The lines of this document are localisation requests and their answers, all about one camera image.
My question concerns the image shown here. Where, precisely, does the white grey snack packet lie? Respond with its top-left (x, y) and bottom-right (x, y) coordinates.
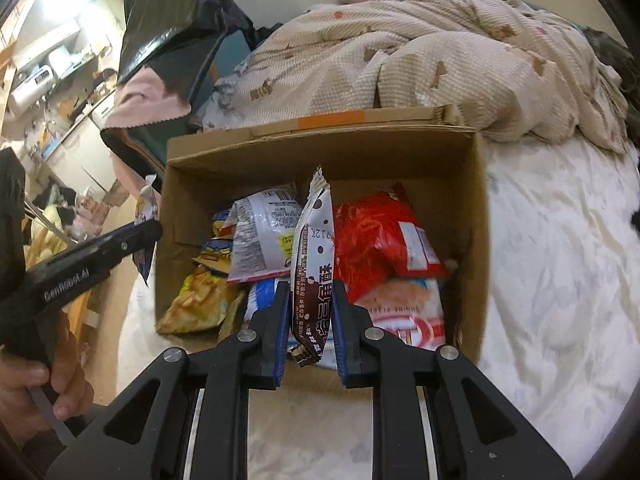
top-left (227, 184), bottom-right (303, 283)

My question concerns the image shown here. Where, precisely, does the yellow chips packet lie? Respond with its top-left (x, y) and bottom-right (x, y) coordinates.
top-left (156, 265), bottom-right (246, 336)

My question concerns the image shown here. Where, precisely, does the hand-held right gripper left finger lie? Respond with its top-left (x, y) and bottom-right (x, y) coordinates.
top-left (45, 280), bottom-right (293, 480)

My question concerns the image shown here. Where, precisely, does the white blue yellow snack packet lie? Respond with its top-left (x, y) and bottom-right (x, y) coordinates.
top-left (132, 175), bottom-right (163, 288)

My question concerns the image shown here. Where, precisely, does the red white round-print snack packet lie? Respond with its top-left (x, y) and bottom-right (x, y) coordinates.
top-left (320, 275), bottom-right (447, 372)

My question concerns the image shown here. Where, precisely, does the large red snack packet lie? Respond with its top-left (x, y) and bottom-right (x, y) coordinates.
top-left (332, 182), bottom-right (451, 306)

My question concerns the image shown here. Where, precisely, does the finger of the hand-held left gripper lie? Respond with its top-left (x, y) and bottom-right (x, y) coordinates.
top-left (75, 219), bottom-right (164, 273)

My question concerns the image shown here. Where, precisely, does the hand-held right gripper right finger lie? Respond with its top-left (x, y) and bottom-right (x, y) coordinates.
top-left (331, 280), bottom-right (573, 480)

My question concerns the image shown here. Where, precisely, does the dark grey cloth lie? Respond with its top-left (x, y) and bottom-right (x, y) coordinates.
top-left (582, 27), bottom-right (633, 93)

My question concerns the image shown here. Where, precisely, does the person's left hand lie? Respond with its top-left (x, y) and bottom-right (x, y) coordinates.
top-left (0, 309), bottom-right (96, 447)

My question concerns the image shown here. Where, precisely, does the black plastic bag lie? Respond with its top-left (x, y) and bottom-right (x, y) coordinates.
top-left (107, 0), bottom-right (256, 86)

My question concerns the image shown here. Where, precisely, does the beige printed blanket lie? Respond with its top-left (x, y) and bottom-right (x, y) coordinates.
top-left (215, 0), bottom-right (631, 153)

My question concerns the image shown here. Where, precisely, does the pink cloth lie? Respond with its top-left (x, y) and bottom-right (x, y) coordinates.
top-left (105, 67), bottom-right (193, 131)

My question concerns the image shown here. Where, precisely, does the dark green cloth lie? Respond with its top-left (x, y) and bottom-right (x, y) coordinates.
top-left (100, 127), bottom-right (168, 181)

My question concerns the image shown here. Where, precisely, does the brown white dotted snack packet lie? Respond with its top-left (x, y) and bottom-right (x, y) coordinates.
top-left (289, 166), bottom-right (335, 368)

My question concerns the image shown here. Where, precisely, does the cardboard box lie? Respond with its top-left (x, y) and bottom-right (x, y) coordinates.
top-left (152, 105), bottom-right (491, 396)

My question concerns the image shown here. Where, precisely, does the white kitchen appliance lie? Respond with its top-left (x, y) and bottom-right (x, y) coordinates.
top-left (10, 65), bottom-right (56, 116)

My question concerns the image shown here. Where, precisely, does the white cabinet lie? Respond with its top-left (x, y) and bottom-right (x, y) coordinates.
top-left (45, 95), bottom-right (131, 196)

